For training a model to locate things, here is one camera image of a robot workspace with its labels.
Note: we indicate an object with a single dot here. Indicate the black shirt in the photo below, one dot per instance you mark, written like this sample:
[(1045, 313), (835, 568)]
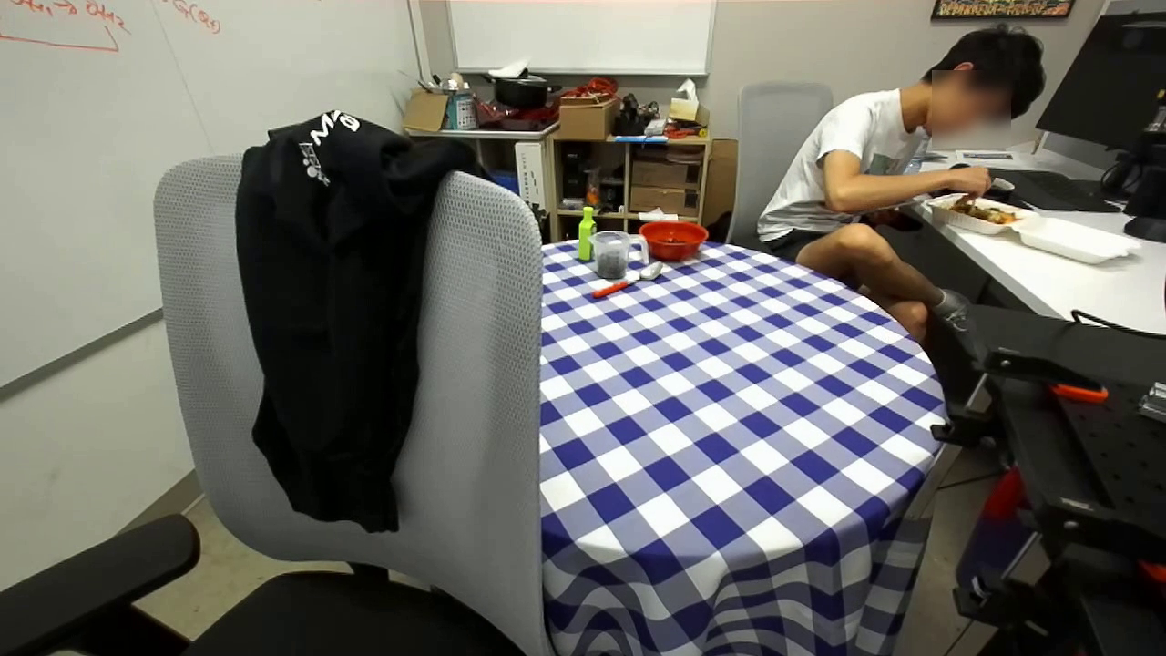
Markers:
[(341, 341)]

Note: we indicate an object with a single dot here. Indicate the grey mesh office chair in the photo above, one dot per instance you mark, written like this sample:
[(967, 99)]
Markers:
[(477, 365)]

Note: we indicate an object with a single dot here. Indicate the grey plain chair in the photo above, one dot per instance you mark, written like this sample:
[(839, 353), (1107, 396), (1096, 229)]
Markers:
[(779, 148)]

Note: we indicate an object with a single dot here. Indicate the person in white t-shirt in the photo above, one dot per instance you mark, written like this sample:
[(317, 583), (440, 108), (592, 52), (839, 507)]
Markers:
[(849, 148)]

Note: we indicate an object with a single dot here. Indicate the red marker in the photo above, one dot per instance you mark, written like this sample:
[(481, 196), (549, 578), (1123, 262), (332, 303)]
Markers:
[(614, 290)]

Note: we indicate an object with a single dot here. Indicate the clear plastic cup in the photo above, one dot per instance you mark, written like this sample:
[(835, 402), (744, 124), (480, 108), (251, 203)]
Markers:
[(614, 257)]

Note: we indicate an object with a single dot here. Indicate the green bottle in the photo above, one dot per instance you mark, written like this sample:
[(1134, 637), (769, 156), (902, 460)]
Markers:
[(590, 239)]

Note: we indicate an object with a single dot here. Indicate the red bowl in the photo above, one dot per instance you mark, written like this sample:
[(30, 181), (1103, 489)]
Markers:
[(675, 239)]

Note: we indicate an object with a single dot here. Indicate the wooden shelf unit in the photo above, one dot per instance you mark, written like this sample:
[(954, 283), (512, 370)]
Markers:
[(621, 148)]

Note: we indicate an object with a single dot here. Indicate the large cardboard box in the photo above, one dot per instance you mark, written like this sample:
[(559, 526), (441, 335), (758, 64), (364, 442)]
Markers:
[(585, 119)]

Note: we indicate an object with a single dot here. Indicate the blue white checkered tablecloth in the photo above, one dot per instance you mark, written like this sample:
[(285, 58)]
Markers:
[(730, 486)]

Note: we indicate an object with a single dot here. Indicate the black pot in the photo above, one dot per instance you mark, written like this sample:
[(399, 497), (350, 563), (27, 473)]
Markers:
[(518, 93)]

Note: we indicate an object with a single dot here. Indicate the tissue box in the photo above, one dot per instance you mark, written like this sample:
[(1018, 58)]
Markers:
[(687, 104)]

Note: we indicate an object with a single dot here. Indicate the small cardboard box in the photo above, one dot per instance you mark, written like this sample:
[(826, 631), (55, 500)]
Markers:
[(426, 110)]

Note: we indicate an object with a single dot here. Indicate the white desk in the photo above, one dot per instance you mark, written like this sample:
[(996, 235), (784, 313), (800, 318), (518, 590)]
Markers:
[(1070, 284)]

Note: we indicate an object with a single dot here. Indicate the black keyboard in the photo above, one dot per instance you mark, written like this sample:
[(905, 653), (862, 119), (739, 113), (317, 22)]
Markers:
[(1050, 188)]

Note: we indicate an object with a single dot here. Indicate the white takeaway food container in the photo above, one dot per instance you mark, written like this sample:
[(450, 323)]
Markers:
[(1070, 243)]

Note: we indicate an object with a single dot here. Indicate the framed picture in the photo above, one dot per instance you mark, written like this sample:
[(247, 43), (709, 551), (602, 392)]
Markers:
[(1005, 9)]

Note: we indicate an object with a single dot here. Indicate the black robot cart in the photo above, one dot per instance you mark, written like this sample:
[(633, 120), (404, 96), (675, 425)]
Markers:
[(1096, 486)]

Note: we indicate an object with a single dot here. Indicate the black monitor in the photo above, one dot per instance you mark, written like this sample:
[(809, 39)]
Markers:
[(1107, 86)]

